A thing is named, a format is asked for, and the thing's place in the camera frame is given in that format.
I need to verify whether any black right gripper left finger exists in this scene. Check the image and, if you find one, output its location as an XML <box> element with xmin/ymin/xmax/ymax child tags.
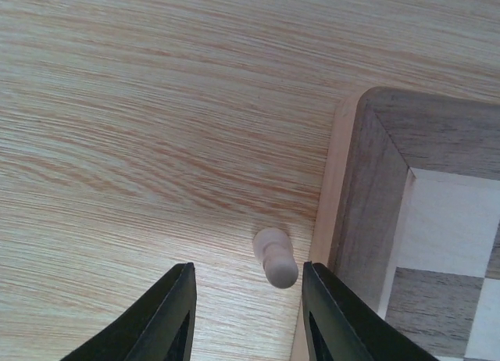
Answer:
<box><xmin>64</xmin><ymin>263</ymin><xmax>196</xmax><ymax>361</ymax></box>

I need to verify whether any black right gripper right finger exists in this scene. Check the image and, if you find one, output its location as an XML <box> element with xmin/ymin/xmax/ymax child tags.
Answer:
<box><xmin>302</xmin><ymin>262</ymin><xmax>435</xmax><ymax>361</ymax></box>

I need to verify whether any white chess piece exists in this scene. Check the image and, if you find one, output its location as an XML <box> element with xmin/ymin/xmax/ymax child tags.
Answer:
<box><xmin>252</xmin><ymin>227</ymin><xmax>298</xmax><ymax>289</ymax></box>

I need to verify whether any wooden chessboard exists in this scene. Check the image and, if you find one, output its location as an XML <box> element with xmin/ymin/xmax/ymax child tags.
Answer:
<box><xmin>309</xmin><ymin>88</ymin><xmax>499</xmax><ymax>360</ymax></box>

